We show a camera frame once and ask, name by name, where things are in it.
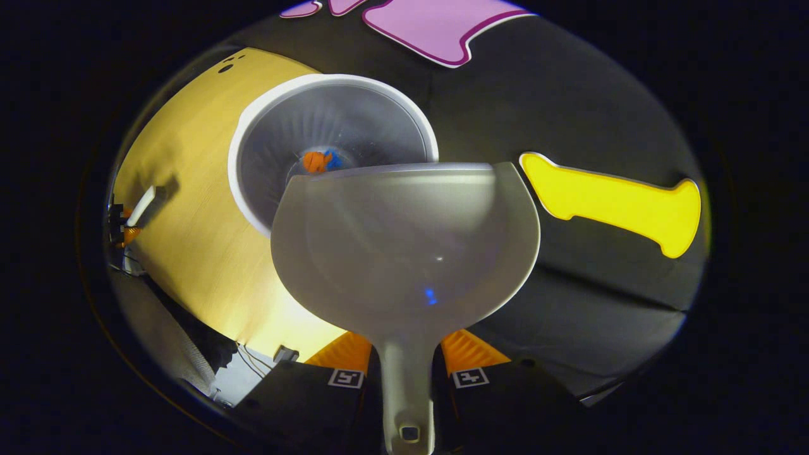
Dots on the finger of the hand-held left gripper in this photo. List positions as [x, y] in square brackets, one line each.
[131, 230]

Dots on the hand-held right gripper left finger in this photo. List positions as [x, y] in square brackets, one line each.
[303, 404]

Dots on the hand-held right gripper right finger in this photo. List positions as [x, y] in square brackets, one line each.
[505, 404]

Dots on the small white broom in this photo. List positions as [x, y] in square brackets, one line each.
[142, 205]

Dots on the white plastic dustpan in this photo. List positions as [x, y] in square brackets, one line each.
[404, 253]

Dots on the orange paper scrap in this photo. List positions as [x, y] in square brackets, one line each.
[313, 162]

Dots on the blue paper scrap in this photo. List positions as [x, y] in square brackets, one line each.
[335, 159]

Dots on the white ribbed garbage bin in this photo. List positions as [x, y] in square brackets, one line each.
[328, 114]

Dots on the wooden desktop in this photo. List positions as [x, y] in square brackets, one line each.
[189, 189]

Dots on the black backdrop cloth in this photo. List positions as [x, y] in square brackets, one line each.
[537, 107]

